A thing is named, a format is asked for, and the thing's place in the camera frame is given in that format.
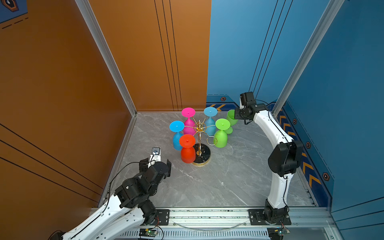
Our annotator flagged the green wine glass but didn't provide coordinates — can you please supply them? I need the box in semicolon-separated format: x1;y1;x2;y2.
214;119;231;148
225;110;238;135

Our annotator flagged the red wine glass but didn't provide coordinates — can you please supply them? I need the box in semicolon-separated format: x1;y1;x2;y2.
179;134;196;164

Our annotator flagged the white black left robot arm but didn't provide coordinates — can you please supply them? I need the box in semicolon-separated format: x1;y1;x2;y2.
49;161;172;240

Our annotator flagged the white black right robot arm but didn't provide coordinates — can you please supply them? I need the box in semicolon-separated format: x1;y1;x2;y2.
235;101;303;225

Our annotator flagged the teal blue wine glass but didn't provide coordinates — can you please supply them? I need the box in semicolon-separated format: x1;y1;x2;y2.
204;107;218;136

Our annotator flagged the light blue wine glass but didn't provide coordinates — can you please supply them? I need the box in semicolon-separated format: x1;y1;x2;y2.
170;121;185;151

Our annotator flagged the magenta wine glass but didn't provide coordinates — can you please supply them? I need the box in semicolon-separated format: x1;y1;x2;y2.
182;108;196;136

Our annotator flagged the green circuit board left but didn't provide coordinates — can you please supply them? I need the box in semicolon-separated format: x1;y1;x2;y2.
138;229;159;240

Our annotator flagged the green circuit board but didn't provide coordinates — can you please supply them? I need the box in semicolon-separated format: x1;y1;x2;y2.
138;229;159;240
267;228;291;240

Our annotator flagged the green circuit board right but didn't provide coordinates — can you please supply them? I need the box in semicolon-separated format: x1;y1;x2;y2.
267;228;291;240

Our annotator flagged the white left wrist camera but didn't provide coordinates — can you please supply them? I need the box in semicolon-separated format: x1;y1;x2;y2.
148;147;161;166

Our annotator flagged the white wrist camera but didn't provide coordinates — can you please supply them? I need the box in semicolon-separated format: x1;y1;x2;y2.
240;92;257;109
148;147;161;166

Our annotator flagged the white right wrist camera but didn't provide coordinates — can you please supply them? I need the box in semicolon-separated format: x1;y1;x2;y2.
240;92;257;109

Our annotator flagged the gold wire wine glass rack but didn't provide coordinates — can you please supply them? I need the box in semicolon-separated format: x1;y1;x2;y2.
188;120;217;167

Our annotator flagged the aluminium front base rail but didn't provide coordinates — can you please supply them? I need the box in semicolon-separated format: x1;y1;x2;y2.
89;206;343;240

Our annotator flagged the aluminium corner post right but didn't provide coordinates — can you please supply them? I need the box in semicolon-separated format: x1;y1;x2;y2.
272;0;345;118

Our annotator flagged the aluminium corner post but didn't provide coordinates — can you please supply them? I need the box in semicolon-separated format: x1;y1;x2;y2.
272;0;345;118
75;0;137;117

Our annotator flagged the aluminium corner post left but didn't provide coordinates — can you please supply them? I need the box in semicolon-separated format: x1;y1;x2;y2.
75;0;137;117

